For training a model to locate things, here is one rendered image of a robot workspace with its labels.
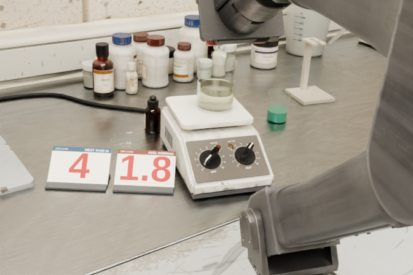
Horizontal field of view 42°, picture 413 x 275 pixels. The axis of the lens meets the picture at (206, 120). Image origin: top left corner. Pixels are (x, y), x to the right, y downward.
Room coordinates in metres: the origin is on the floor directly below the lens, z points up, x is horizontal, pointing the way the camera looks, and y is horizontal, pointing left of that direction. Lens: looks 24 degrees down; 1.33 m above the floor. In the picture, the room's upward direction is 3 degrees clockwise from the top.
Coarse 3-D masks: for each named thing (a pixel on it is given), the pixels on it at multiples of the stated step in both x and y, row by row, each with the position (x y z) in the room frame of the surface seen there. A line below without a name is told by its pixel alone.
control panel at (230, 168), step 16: (192, 144) 0.73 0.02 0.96; (208, 144) 0.74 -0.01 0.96; (224, 144) 0.74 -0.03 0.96; (240, 144) 0.75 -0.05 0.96; (256, 144) 0.75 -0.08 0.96; (192, 160) 0.70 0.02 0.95; (224, 160) 0.72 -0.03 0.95; (256, 160) 0.73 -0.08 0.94; (208, 176) 0.69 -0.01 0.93; (224, 176) 0.69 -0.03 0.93; (240, 176) 0.70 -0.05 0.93; (256, 176) 0.70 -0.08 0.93
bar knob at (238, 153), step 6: (252, 144) 0.73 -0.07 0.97; (240, 150) 0.73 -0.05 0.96; (246, 150) 0.72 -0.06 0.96; (252, 150) 0.74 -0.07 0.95; (240, 156) 0.71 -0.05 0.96; (246, 156) 0.71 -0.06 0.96; (252, 156) 0.73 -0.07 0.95; (240, 162) 0.72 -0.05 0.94; (246, 162) 0.72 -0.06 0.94; (252, 162) 0.72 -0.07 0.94
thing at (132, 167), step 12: (120, 156) 0.73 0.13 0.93; (132, 156) 0.73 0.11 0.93; (144, 156) 0.74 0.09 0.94; (156, 156) 0.74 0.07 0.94; (168, 156) 0.74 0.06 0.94; (120, 168) 0.72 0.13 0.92; (132, 168) 0.72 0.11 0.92; (144, 168) 0.72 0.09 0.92; (156, 168) 0.72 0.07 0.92; (168, 168) 0.72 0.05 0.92; (120, 180) 0.70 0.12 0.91; (132, 180) 0.70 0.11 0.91; (144, 180) 0.70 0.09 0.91; (156, 180) 0.71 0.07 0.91; (168, 180) 0.71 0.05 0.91
